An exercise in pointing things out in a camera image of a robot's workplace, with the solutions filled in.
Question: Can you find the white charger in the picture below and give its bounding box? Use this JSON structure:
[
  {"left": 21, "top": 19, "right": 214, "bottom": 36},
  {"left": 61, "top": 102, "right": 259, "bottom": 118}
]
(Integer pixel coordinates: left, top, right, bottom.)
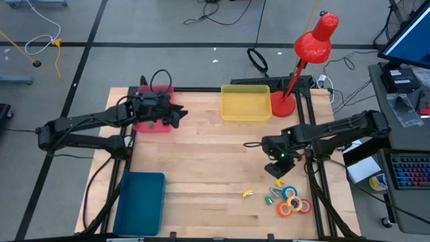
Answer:
[{"left": 316, "top": 73, "right": 334, "bottom": 89}]

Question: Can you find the grey desk foot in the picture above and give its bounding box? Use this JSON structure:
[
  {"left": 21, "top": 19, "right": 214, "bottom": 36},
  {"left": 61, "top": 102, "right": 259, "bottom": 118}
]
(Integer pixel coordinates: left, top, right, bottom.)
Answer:
[
  {"left": 3, "top": 0, "right": 68, "bottom": 9},
  {"left": 0, "top": 75, "right": 34, "bottom": 85}
]

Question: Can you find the black floor fan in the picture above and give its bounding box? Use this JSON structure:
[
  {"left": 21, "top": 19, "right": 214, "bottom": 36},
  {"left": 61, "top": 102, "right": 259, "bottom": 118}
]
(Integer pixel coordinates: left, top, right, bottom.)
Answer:
[{"left": 384, "top": 0, "right": 426, "bottom": 42}]

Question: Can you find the white floor cable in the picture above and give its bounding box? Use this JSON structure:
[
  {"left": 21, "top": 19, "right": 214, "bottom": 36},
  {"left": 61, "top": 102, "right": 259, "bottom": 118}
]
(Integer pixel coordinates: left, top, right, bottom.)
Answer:
[{"left": 24, "top": 0, "right": 62, "bottom": 56}]

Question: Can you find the yellow translucent plastic bin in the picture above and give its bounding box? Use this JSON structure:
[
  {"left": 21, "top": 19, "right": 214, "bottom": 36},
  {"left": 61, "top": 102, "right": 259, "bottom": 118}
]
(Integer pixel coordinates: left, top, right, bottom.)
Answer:
[{"left": 220, "top": 83, "right": 273, "bottom": 122}]

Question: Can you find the yellow tape roll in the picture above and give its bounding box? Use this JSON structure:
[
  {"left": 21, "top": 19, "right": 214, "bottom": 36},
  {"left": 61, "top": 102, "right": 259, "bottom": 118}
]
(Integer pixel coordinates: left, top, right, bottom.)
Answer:
[{"left": 286, "top": 195, "right": 304, "bottom": 213}]

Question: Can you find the coiled black cable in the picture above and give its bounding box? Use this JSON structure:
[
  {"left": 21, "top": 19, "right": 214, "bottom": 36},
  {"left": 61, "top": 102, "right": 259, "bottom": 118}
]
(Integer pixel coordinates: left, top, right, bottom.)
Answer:
[{"left": 246, "top": 47, "right": 269, "bottom": 77}]

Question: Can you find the yellow extension cord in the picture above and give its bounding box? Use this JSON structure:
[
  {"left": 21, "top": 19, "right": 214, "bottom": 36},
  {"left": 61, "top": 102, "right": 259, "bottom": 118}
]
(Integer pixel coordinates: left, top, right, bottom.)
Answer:
[{"left": 50, "top": 38, "right": 64, "bottom": 79}]

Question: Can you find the blue plastic bin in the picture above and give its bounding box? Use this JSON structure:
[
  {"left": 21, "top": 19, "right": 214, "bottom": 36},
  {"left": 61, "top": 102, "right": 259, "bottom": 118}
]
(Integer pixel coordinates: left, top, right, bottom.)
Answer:
[{"left": 112, "top": 171, "right": 167, "bottom": 237}]

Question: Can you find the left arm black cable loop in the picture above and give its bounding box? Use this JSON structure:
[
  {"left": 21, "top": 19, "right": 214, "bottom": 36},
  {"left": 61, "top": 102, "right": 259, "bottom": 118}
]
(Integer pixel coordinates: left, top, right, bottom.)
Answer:
[{"left": 149, "top": 69, "right": 173, "bottom": 97}]

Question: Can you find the black floor cable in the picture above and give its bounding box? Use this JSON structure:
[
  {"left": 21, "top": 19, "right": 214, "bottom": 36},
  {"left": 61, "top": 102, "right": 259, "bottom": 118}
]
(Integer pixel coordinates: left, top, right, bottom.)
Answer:
[{"left": 183, "top": 0, "right": 253, "bottom": 26}]

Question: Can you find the pink translucent plastic bin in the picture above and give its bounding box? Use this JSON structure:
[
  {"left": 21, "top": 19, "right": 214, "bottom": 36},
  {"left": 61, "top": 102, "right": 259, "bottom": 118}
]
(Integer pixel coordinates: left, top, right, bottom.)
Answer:
[{"left": 132, "top": 85, "right": 175, "bottom": 134}]

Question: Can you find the red tape roll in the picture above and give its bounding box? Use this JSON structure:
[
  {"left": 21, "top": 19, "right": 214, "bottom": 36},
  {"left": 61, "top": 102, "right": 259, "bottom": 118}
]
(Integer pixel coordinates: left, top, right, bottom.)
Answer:
[{"left": 297, "top": 198, "right": 313, "bottom": 215}]

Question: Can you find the grey cart desk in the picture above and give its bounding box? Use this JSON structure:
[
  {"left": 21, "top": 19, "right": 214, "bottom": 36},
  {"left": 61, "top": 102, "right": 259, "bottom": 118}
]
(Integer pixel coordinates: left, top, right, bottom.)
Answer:
[{"left": 367, "top": 62, "right": 430, "bottom": 235}]

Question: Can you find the blue tape roll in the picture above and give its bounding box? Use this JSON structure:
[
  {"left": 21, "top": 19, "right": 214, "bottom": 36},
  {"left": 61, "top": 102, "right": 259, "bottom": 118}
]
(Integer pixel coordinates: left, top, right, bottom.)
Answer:
[{"left": 282, "top": 185, "right": 298, "bottom": 202}]

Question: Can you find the white box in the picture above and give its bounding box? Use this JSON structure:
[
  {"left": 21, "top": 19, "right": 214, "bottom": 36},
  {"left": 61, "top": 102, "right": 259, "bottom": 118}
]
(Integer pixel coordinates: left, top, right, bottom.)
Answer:
[{"left": 346, "top": 155, "right": 383, "bottom": 185}]

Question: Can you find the rainbow backlit keyboard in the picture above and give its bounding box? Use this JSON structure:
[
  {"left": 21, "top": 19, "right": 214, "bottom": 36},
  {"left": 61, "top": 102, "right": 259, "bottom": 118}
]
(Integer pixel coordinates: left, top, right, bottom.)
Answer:
[{"left": 390, "top": 153, "right": 430, "bottom": 191}]

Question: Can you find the black computer monitor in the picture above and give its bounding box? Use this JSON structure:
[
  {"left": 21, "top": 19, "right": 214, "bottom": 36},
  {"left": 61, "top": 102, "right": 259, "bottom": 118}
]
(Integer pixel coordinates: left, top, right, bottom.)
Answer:
[{"left": 377, "top": 0, "right": 430, "bottom": 71}]

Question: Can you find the red desk lamp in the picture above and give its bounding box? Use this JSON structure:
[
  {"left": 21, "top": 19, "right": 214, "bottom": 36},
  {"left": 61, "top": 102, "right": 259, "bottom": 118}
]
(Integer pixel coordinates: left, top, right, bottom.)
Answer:
[{"left": 269, "top": 11, "right": 340, "bottom": 118}]

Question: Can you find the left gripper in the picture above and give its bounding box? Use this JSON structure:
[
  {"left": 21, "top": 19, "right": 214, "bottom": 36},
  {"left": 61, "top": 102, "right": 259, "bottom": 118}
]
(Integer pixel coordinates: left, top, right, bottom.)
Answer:
[{"left": 132, "top": 91, "right": 189, "bottom": 130}]

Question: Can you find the orange tape roll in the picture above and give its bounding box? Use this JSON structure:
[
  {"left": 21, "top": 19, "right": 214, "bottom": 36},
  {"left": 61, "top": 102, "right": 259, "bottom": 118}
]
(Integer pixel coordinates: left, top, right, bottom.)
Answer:
[{"left": 276, "top": 200, "right": 294, "bottom": 218}]

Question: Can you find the black mini computer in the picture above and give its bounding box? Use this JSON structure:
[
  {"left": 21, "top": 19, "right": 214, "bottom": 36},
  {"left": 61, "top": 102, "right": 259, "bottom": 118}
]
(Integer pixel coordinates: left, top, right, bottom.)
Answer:
[{"left": 380, "top": 67, "right": 421, "bottom": 94}]

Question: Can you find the yellow hanging cable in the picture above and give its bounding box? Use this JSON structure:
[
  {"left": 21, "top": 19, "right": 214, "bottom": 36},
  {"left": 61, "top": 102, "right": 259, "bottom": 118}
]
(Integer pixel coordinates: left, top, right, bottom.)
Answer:
[
  {"left": 294, "top": 0, "right": 320, "bottom": 73},
  {"left": 0, "top": 30, "right": 38, "bottom": 65}
]

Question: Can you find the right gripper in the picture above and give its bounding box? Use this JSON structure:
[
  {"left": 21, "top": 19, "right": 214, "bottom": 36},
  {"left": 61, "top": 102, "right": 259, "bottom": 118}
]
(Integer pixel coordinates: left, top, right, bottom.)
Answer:
[{"left": 261, "top": 132, "right": 304, "bottom": 179}]

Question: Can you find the clear plastic bag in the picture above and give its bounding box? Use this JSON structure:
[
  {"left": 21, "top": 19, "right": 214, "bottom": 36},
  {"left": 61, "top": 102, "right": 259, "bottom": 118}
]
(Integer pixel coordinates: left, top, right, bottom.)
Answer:
[{"left": 385, "top": 93, "right": 425, "bottom": 128}]

